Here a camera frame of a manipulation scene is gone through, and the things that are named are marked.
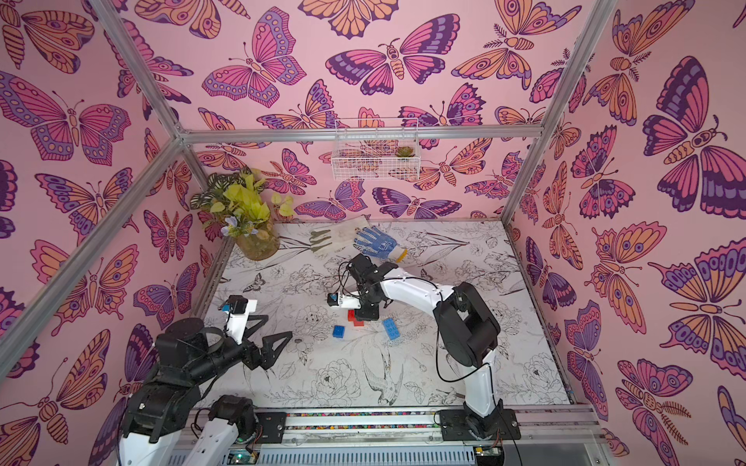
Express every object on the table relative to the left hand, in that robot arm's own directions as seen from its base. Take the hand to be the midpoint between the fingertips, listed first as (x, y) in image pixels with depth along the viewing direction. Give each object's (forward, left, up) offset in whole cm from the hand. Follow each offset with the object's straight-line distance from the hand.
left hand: (280, 323), depth 67 cm
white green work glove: (+50, -6, -23) cm, 56 cm away
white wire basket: (+63, -20, +2) cm, 66 cm away
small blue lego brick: (+8, -10, -23) cm, 26 cm away
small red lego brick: (+11, -16, -23) cm, 30 cm away
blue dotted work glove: (+44, -23, -24) cm, 55 cm away
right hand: (+15, -17, -20) cm, 30 cm away
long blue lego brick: (+9, -26, -23) cm, 36 cm away
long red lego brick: (+12, -14, -19) cm, 27 cm away
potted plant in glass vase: (+41, +23, 0) cm, 47 cm away
